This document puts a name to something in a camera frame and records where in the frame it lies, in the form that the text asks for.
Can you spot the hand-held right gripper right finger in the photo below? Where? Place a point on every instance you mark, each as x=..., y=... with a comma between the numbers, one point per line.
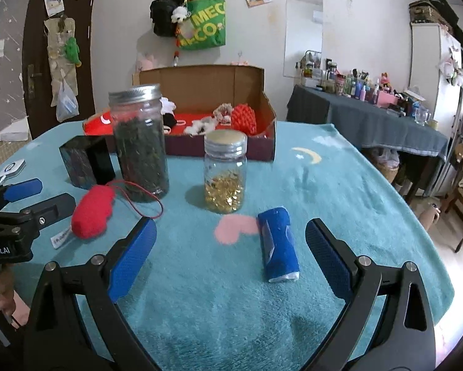
x=328, y=259

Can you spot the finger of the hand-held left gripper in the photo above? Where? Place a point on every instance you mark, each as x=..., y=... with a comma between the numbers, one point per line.
x=53, y=208
x=20, y=190

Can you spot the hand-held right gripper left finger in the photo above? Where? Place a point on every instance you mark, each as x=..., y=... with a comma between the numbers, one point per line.
x=132, y=259

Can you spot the red heart plush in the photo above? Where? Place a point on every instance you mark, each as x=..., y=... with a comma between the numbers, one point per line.
x=92, y=212

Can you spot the blue towel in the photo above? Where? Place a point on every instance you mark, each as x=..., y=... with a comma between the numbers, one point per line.
x=279, y=243

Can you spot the black fluffy pompom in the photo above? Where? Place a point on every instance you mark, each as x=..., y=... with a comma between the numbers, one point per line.
x=168, y=119

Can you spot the red foam net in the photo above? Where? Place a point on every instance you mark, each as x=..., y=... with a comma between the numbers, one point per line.
x=243, y=118

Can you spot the cardboard box red inside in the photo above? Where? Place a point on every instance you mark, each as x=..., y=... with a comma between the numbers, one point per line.
x=216, y=85

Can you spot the person's left hand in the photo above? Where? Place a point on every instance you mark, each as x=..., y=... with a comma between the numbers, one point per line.
x=7, y=282

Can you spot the white round-button device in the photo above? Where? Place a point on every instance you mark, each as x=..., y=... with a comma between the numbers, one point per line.
x=11, y=170

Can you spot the white label tag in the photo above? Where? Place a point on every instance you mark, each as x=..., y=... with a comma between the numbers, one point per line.
x=61, y=237

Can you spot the black box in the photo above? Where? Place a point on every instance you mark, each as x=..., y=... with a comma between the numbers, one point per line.
x=86, y=162

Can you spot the clear plastic bag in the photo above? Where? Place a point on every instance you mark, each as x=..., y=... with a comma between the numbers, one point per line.
x=66, y=104

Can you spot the tall glass jar dried leaves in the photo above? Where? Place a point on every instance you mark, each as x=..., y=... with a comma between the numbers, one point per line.
x=140, y=154

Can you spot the woven basket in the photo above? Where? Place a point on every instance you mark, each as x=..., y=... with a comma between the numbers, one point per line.
x=386, y=162

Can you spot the brown clay jug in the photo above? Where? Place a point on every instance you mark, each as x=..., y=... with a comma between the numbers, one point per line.
x=432, y=212

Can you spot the short glass jar gold pieces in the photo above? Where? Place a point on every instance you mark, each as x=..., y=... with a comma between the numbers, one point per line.
x=224, y=174

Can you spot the beige hanging organizer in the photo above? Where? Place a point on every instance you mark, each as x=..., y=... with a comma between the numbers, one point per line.
x=57, y=69

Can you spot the side table grey cloth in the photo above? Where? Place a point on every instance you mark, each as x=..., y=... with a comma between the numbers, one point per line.
x=370, y=123

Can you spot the green plush toy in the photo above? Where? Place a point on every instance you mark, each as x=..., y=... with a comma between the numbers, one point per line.
x=72, y=50

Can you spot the dark brown door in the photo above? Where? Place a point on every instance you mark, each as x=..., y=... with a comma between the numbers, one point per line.
x=36, y=38

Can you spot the white mesh ball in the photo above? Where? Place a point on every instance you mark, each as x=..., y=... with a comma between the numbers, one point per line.
x=168, y=105

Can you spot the pink white scrunchie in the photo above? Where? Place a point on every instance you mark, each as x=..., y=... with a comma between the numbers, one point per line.
x=223, y=110

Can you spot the group of cosmetic bottles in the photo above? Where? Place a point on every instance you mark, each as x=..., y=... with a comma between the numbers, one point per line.
x=355, y=85

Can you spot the photo sheet on door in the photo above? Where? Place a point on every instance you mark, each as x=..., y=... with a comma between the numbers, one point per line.
x=54, y=0

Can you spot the red white hanging charm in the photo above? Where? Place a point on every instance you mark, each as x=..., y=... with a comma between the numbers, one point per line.
x=176, y=54

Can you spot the white wardrobe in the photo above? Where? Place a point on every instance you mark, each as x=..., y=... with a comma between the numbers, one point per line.
x=436, y=85

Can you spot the pink white plush toy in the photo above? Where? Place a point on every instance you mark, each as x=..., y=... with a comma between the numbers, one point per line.
x=241, y=62

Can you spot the black bag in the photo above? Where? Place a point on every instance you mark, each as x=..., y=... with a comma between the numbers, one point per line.
x=163, y=17

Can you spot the panda plush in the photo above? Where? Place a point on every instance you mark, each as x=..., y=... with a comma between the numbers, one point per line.
x=179, y=14

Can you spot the green tote bag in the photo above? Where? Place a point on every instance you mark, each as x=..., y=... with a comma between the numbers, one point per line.
x=204, y=23

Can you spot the dark bag on wardrobe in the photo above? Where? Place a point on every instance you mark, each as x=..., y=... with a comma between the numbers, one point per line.
x=432, y=7

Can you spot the wall mirror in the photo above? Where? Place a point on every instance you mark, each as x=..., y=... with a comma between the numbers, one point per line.
x=304, y=27

